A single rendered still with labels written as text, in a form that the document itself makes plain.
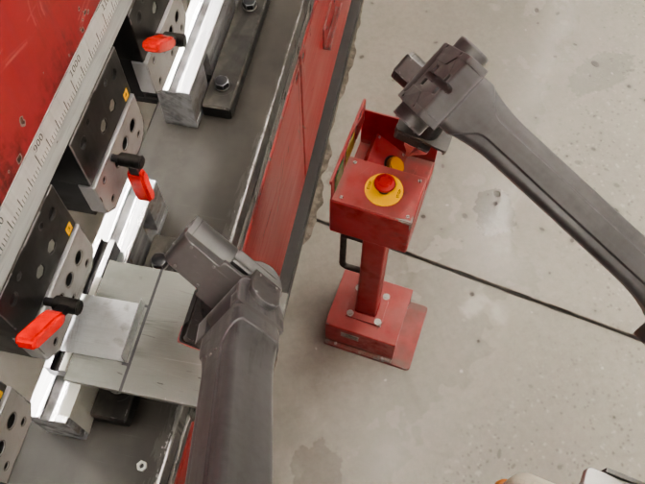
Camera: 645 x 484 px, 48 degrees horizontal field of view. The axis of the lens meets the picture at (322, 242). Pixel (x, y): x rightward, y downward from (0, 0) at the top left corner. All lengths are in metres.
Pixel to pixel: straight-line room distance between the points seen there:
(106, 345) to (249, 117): 0.52
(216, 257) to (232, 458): 0.30
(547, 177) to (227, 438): 0.39
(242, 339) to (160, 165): 0.69
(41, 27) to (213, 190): 0.55
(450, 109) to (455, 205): 1.56
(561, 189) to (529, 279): 1.48
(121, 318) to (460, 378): 1.22
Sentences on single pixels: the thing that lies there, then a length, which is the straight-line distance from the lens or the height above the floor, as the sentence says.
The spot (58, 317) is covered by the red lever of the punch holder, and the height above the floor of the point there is 1.21.
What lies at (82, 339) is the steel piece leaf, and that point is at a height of 1.00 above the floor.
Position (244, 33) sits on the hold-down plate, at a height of 0.91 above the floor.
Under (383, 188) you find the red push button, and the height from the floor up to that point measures 0.81.
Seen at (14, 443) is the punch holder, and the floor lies 1.12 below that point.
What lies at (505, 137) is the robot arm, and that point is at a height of 1.35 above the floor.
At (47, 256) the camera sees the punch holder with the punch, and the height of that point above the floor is 1.22.
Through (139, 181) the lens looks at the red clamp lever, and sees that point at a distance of 0.96.
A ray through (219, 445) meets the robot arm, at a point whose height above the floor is 1.40.
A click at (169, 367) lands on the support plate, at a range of 0.99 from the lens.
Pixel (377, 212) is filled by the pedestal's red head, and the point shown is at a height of 0.78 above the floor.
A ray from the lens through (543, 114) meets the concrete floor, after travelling 2.55.
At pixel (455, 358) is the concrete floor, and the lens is 2.06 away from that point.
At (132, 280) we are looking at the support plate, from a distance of 1.05.
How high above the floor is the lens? 1.92
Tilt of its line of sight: 62 degrees down
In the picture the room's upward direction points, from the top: 1 degrees counter-clockwise
